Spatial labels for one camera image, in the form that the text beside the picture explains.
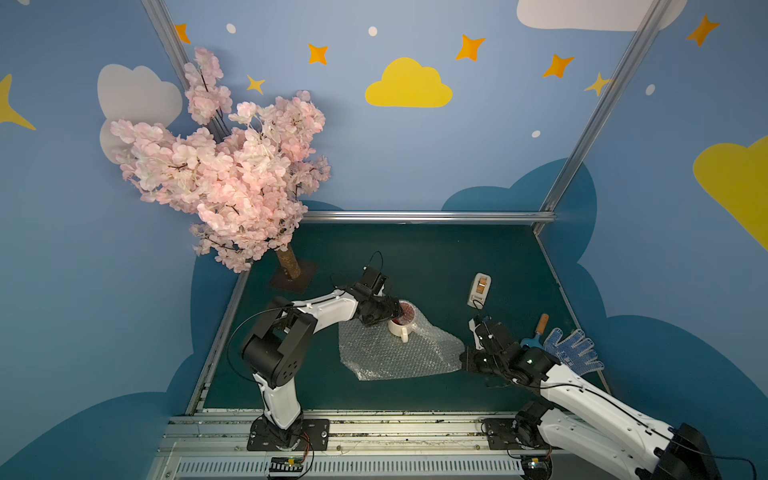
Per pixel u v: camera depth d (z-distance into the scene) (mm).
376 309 821
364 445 736
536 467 733
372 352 885
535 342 896
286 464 727
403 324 863
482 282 1009
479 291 988
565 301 1058
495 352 636
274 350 478
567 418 606
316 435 742
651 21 706
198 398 825
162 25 703
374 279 765
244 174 606
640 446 429
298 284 1044
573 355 885
